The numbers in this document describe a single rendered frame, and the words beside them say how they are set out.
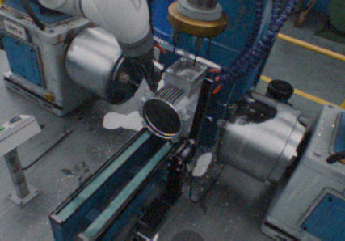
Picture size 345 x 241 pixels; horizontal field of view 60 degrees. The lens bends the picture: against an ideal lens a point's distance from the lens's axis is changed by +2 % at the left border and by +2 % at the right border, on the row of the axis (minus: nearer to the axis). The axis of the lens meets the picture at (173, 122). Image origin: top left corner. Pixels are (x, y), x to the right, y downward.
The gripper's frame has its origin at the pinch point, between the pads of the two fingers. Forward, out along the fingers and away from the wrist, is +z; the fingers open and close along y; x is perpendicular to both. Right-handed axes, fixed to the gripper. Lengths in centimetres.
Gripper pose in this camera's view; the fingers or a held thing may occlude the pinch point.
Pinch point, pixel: (153, 83)
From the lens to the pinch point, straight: 95.4
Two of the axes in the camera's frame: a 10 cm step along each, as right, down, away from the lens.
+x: -5.0, 8.2, -2.7
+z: 1.3, 3.8, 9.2
